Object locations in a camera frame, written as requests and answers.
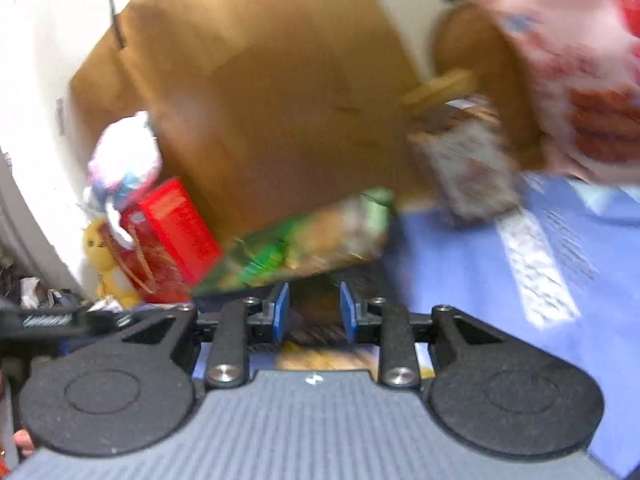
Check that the pink blue plush toy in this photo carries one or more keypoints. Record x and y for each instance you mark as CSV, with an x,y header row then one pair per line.
x,y
125,160

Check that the red gift bag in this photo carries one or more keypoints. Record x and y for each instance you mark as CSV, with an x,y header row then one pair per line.
x,y
175,232

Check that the brown wooden board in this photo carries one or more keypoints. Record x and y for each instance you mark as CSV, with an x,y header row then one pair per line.
x,y
260,85

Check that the pink snack bag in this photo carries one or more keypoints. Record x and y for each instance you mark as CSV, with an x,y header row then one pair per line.
x,y
580,75

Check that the green snack packet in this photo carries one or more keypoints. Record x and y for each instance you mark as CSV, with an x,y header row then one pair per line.
x,y
320,232

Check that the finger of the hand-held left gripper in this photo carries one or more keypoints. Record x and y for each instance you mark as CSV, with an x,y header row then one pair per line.
x,y
45,321

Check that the person's left hand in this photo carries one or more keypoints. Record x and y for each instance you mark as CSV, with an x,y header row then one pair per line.
x,y
24,442

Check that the clear nut jar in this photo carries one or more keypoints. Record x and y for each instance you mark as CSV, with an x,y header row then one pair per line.
x,y
465,160

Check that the yellow duck plush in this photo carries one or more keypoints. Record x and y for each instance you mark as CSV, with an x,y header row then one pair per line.
x,y
100,255

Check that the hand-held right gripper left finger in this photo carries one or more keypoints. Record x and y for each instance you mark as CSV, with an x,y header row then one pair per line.
x,y
281,312

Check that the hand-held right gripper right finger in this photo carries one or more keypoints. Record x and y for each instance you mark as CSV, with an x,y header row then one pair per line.
x,y
348,314

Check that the blue printed tablecloth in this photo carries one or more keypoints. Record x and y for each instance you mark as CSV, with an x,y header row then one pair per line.
x,y
475,270

